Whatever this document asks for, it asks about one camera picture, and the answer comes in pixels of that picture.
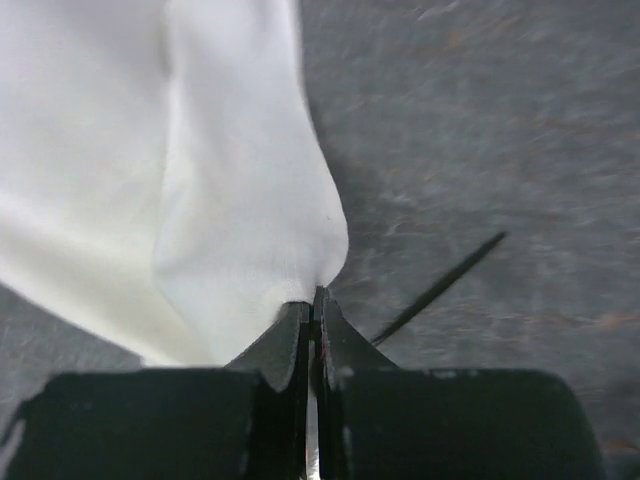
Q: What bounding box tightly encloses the white cloth napkin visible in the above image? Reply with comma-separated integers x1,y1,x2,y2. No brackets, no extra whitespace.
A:
1,1,349,366

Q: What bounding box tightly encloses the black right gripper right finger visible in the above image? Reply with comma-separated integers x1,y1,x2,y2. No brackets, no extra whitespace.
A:
313,287,397,479

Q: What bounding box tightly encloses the black metal spoon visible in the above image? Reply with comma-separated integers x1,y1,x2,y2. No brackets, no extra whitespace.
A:
370,231,508,346

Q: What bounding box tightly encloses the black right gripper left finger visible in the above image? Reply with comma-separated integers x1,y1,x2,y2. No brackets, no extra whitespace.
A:
227,303,310,479

